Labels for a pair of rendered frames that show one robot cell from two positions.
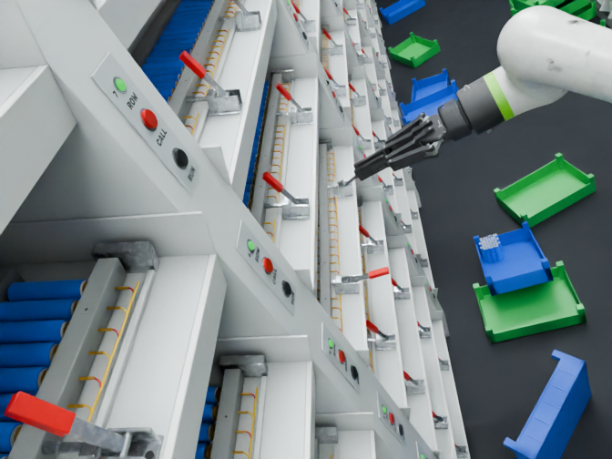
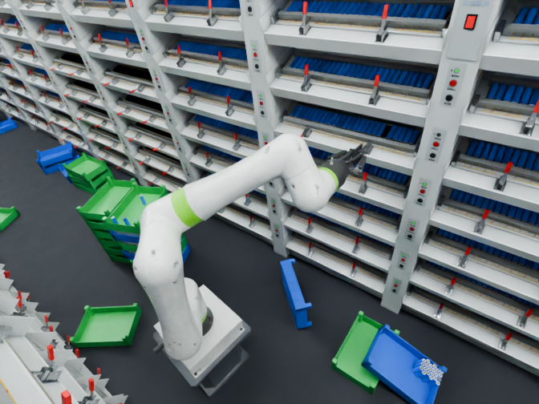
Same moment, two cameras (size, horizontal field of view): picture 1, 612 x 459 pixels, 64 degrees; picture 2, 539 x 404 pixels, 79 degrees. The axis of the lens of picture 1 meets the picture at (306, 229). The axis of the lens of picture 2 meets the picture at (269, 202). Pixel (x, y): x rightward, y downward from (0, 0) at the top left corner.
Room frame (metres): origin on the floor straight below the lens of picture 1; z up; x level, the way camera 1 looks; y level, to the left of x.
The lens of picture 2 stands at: (0.76, -1.20, 1.62)
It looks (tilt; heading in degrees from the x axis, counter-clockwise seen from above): 42 degrees down; 107
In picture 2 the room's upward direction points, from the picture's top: 8 degrees counter-clockwise
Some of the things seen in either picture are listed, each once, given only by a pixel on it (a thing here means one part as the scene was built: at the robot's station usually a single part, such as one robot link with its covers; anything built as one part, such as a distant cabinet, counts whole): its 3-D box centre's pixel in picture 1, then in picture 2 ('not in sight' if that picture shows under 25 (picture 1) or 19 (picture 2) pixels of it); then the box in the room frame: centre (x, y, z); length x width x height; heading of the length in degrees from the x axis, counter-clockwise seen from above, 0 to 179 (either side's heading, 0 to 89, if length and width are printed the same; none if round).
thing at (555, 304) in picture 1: (526, 301); (366, 349); (0.92, -0.48, 0.04); 0.30 x 0.20 x 0.08; 66
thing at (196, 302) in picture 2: not in sight; (185, 305); (0.20, -0.64, 0.52); 0.16 x 0.13 x 0.19; 113
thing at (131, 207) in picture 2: not in sight; (137, 206); (-0.30, -0.12, 0.52); 0.30 x 0.20 x 0.08; 88
